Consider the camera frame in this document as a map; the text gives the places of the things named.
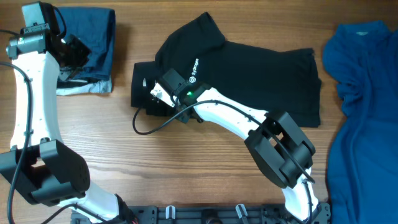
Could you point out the folded light denim garment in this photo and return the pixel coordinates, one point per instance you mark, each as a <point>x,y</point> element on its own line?
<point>100,87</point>

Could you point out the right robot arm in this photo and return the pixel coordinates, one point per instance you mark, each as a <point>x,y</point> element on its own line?
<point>280,149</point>

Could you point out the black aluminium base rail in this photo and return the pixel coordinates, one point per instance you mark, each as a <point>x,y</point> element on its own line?
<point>265,214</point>

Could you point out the blue polo shirt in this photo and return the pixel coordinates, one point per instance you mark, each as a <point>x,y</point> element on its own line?
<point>362,163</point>

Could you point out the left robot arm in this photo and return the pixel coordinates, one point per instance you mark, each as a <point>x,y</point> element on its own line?
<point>39,166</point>

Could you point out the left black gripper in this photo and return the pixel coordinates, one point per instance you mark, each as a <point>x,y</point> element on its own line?
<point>84,53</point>

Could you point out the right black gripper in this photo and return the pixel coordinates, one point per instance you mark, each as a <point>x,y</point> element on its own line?
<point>175,112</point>

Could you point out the black polo shirt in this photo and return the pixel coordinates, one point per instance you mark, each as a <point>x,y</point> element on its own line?
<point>258,78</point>

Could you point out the folded dark blue shorts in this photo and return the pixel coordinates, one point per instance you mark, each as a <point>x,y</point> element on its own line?
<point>96,28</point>

